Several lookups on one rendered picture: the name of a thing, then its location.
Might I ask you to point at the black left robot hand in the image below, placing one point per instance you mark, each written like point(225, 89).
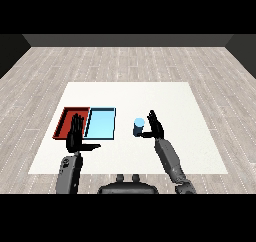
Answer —
point(74, 139)

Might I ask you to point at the light blue shallow open box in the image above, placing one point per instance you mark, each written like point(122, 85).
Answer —
point(100, 123)

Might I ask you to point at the blue can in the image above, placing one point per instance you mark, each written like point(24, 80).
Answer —
point(138, 127)

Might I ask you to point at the dark grey robot body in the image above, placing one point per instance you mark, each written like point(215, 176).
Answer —
point(127, 187)

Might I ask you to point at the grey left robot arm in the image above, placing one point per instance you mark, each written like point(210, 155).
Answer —
point(69, 173)

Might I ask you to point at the red shallow open box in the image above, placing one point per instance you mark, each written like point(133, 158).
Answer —
point(68, 122)

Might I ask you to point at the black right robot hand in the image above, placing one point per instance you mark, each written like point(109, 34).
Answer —
point(156, 128)

